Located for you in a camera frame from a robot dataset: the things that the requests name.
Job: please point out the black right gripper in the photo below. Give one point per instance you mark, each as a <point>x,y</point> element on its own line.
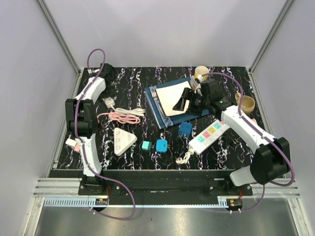
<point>187,94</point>

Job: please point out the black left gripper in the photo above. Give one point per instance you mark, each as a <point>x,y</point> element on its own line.
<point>111,93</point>

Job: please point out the dark blue cube adapter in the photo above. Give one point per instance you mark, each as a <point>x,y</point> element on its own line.
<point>185,129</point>

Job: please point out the white multicolour power strip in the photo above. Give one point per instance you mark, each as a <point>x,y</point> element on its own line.
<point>208,136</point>

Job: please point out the white triangular power strip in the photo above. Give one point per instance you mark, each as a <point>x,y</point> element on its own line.
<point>122,141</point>

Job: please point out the light blue plug adapter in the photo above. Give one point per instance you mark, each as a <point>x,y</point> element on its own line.
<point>162,145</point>

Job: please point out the teal small plug adapter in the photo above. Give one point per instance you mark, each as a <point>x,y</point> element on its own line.
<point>146,145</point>

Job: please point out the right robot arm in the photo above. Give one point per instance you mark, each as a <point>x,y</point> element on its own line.
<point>271,155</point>

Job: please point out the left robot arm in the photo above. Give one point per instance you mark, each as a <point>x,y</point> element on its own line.
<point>81,121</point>

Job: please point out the white power strip yellow plug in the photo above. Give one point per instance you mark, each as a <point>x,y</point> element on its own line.
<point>109,102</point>

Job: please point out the white plug adapter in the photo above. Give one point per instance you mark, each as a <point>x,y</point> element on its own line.
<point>71,143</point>

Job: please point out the white square plate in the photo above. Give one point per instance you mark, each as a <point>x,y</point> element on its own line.
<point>170,95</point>

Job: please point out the yellow mug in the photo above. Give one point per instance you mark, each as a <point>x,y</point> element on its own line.
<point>200,70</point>

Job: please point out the silver fork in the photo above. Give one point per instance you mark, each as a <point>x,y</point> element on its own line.
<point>154,95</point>

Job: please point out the dark blue placemat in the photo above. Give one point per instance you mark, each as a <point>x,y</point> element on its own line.
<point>162,120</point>

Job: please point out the beige ceramic mug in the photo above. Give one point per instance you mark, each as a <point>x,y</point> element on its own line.
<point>248,103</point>

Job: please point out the pink power strip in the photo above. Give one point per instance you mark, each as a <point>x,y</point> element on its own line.
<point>77,148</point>

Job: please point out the black mounting base rail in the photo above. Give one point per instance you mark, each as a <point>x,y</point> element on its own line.
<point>211,182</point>

